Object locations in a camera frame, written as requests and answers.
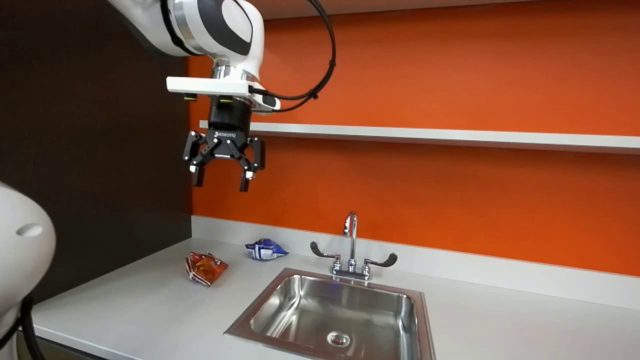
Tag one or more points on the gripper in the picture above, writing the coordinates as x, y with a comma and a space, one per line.
228, 120

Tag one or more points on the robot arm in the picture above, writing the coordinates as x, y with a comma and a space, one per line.
220, 25

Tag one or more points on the blue snack packet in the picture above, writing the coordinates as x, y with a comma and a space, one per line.
265, 249

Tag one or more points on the red snack packet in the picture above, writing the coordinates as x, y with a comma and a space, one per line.
205, 267

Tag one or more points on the stainless steel sink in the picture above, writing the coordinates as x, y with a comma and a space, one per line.
300, 320

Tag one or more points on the black-tipped tap lever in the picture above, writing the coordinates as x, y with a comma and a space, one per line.
322, 251
382, 261

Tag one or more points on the chrome tap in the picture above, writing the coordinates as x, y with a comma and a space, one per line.
351, 250

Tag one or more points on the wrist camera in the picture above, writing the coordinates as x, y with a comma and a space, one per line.
210, 86

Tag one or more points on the white wall shelf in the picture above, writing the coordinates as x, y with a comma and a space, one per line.
450, 135

